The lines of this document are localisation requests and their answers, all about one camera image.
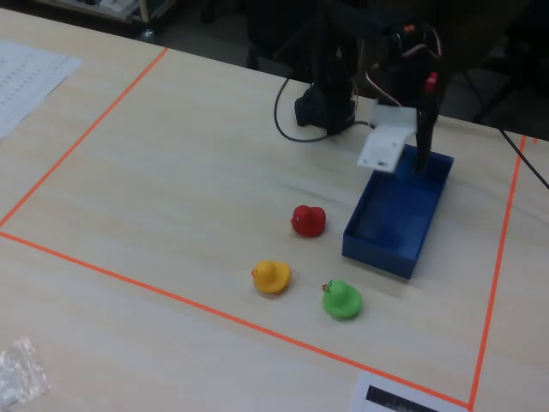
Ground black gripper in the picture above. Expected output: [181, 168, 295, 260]
[371, 28, 443, 173]

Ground blue rectangular plastic box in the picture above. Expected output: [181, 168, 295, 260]
[341, 143, 455, 281]

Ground red rubber duck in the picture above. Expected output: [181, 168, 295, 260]
[290, 204, 328, 239]

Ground green rubber duck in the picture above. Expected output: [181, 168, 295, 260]
[320, 278, 365, 320]

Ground yellow rubber duck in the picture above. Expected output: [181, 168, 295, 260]
[250, 259, 293, 295]

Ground orange tape strip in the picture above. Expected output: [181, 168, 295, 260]
[0, 46, 171, 229]
[0, 230, 475, 409]
[468, 135, 528, 411]

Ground white paper with black bar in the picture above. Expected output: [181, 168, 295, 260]
[349, 371, 469, 412]

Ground white printed paper sheet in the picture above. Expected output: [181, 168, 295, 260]
[0, 39, 83, 142]

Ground clear plastic bag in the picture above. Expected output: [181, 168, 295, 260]
[0, 336, 52, 409]

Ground white camera housing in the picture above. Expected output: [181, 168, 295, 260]
[356, 100, 419, 174]

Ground red white black servo wires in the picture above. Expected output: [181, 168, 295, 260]
[364, 24, 443, 108]

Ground long black cable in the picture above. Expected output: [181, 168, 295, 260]
[497, 127, 549, 191]

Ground black camera cable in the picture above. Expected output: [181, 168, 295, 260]
[273, 76, 329, 143]

